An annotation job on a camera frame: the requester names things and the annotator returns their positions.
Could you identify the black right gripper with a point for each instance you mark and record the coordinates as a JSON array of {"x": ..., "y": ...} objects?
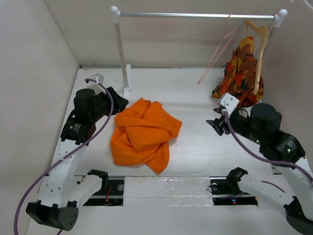
[{"x": 217, "y": 124}]

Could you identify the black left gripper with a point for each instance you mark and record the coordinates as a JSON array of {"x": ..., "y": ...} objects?
[{"x": 120, "y": 103}]

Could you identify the orange trousers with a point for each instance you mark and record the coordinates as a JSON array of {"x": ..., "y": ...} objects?
[{"x": 142, "y": 134}]

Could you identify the pink wire hanger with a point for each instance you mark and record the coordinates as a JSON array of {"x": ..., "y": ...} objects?
[{"x": 219, "y": 51}]

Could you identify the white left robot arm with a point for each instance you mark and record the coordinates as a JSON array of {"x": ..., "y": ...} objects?
[{"x": 59, "y": 203}]

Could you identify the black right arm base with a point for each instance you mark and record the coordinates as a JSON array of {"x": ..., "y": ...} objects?
[{"x": 225, "y": 193}]

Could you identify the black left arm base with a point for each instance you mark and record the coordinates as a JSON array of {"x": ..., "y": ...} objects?
[{"x": 111, "y": 196}]

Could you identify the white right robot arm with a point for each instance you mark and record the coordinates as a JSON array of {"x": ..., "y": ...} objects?
[{"x": 259, "y": 134}]

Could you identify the wooden hanger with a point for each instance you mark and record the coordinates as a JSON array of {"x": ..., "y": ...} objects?
[{"x": 262, "y": 32}]

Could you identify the orange camouflage garment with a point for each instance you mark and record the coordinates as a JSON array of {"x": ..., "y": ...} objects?
[{"x": 239, "y": 75}]

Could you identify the white clothes rack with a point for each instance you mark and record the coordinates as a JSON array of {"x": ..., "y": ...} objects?
[{"x": 276, "y": 19}]

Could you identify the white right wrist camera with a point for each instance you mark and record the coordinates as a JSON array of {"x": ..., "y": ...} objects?
[{"x": 229, "y": 102}]

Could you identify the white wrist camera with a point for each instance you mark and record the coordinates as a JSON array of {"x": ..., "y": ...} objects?
[
  {"x": 99, "y": 78},
  {"x": 229, "y": 102}
]

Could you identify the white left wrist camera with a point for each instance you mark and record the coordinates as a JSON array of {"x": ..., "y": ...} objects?
[{"x": 99, "y": 78}]

